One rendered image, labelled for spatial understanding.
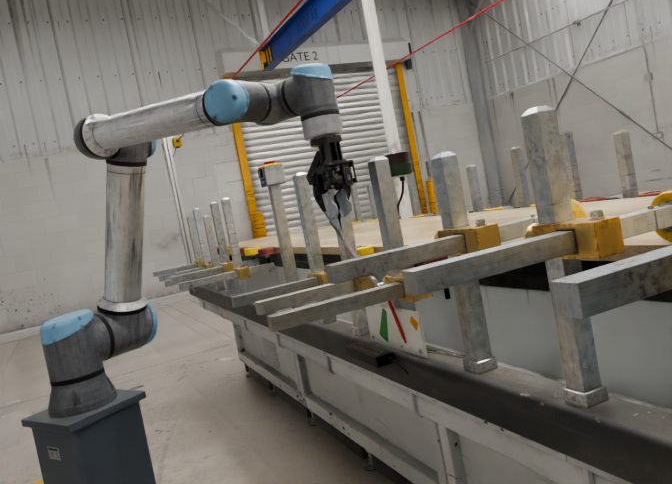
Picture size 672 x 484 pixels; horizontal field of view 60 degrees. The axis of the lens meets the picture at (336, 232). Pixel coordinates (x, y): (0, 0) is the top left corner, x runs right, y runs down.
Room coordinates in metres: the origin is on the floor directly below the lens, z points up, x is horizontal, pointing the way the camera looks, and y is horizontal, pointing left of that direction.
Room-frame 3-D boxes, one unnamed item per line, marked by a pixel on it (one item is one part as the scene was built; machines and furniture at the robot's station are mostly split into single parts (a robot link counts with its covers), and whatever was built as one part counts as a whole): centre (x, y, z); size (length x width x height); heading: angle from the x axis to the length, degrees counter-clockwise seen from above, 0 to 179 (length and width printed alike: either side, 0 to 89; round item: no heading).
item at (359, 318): (1.54, -0.02, 0.87); 0.03 x 0.03 x 0.48; 23
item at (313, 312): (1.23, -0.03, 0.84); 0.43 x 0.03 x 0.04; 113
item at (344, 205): (1.36, -0.03, 1.04); 0.06 x 0.03 x 0.09; 23
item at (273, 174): (2.01, 0.18, 1.18); 0.07 x 0.07 x 0.08; 23
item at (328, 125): (1.36, -0.02, 1.23); 0.10 x 0.09 x 0.05; 113
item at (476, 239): (1.06, -0.23, 0.95); 0.13 x 0.06 x 0.05; 23
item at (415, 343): (1.33, -0.09, 0.75); 0.26 x 0.01 x 0.10; 23
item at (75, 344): (1.74, 0.83, 0.79); 0.17 x 0.15 x 0.18; 146
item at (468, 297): (1.08, -0.22, 0.87); 0.03 x 0.03 x 0.48; 23
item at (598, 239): (0.83, -0.33, 0.95); 0.13 x 0.06 x 0.05; 23
